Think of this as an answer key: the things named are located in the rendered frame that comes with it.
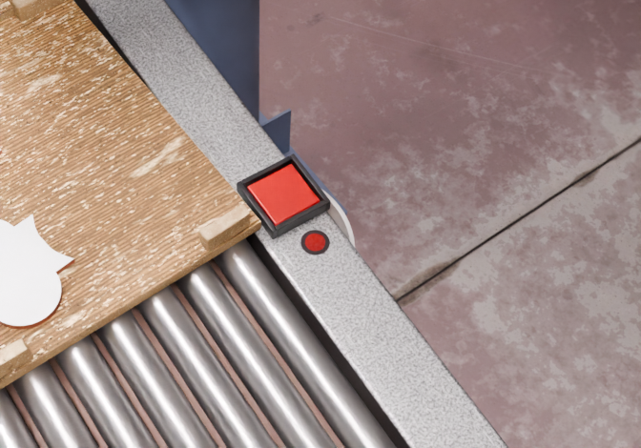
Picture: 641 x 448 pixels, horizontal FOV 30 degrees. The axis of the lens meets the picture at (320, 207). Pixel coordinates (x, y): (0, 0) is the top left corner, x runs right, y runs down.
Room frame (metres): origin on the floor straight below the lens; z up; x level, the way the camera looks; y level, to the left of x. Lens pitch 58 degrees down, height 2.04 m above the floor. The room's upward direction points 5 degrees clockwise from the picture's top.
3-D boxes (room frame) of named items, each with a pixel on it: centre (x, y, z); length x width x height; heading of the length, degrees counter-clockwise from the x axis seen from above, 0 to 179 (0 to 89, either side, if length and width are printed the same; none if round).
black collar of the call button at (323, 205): (0.72, 0.04, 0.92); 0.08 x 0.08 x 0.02; 38
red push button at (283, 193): (0.72, 0.04, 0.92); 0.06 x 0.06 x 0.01; 38
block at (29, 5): (0.95, 0.36, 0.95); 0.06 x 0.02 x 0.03; 132
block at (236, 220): (0.65, 0.10, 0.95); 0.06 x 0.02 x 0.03; 132
